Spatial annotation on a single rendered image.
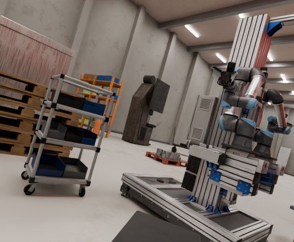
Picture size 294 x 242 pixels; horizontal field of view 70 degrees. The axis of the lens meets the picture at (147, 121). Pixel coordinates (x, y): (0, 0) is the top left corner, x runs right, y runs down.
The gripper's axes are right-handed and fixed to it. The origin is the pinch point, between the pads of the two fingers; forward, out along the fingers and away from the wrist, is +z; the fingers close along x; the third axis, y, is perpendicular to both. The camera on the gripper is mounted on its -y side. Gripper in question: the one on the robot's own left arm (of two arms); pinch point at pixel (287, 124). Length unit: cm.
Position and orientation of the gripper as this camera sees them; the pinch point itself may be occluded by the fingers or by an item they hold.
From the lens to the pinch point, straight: 285.3
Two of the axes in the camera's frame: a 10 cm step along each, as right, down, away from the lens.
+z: 8.4, 2.5, 4.9
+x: 4.3, 2.4, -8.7
